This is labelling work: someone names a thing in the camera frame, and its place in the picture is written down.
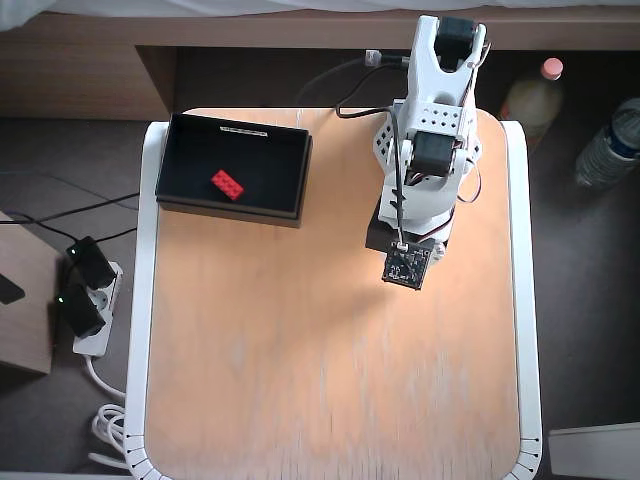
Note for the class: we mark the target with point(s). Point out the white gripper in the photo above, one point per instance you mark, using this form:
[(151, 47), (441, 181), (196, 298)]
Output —
[(439, 252)]

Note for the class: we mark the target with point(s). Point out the red lego block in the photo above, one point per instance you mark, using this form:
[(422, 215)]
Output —
[(227, 184)]

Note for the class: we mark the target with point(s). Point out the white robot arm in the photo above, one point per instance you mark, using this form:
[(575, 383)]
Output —
[(435, 85)]

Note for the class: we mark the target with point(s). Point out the black rectangular bin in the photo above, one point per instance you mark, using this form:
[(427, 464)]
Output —
[(260, 160)]

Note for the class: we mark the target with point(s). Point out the pink capped juice bottle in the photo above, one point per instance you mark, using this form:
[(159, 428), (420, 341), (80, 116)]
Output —
[(532, 100)]

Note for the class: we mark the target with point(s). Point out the clear water bottle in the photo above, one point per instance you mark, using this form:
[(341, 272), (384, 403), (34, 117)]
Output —
[(600, 155)]

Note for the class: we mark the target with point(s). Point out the white box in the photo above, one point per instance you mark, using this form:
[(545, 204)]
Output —
[(595, 455)]

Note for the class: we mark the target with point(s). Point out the black power adapter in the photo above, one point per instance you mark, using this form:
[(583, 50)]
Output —
[(92, 262), (80, 312)]

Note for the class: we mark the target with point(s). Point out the white power strip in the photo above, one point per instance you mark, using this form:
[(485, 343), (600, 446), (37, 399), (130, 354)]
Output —
[(95, 344)]

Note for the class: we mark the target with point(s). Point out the brown cardboard box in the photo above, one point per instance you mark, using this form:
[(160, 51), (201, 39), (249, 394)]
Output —
[(25, 330)]

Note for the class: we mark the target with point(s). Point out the black flat object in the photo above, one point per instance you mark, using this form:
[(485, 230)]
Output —
[(9, 291)]

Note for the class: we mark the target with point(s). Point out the white bedding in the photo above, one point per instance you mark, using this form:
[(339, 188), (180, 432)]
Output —
[(10, 15)]

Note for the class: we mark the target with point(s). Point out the bare camera circuit board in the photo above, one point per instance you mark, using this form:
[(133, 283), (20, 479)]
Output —
[(407, 265)]

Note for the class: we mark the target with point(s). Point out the white table frame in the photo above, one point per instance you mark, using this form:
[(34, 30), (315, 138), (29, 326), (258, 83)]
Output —
[(140, 300)]

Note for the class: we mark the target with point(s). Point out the wooden bed frame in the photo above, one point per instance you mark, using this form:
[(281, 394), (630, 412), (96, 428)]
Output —
[(75, 75)]

